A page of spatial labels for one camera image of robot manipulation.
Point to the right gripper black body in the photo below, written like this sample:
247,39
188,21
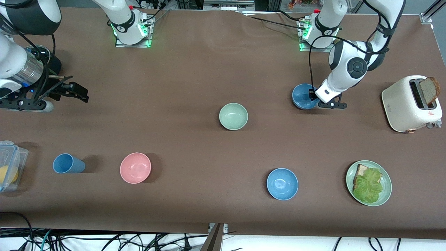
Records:
52,90

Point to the dark blue bowl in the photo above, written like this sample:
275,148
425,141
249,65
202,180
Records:
301,97

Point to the green bowl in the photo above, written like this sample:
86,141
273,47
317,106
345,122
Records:
233,116

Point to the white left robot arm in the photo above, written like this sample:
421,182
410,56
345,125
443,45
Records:
343,59

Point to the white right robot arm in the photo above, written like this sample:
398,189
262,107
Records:
10,59

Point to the light blue bowl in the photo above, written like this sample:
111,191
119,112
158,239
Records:
282,184

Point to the pink bowl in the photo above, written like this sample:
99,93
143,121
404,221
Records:
135,168

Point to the clear plastic lidded container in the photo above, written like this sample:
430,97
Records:
14,157

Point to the white toaster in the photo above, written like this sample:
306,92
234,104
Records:
404,108

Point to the blue ribbed cup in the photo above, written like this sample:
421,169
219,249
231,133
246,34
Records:
68,164

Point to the white toast slice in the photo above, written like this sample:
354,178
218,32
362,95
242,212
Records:
360,171

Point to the yellow round food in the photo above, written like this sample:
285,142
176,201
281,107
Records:
7,174

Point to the green lettuce leaf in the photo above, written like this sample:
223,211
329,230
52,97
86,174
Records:
369,186

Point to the brown bread slice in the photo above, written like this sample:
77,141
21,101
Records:
430,90

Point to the green plate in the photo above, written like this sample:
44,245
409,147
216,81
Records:
386,190

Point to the white power strip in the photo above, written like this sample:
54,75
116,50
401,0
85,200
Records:
151,3

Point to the brown table cloth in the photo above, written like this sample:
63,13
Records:
195,69

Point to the aluminium frame profile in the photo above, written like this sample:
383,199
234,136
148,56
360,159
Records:
430,12

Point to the metal table bracket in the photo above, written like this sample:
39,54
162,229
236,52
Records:
214,238

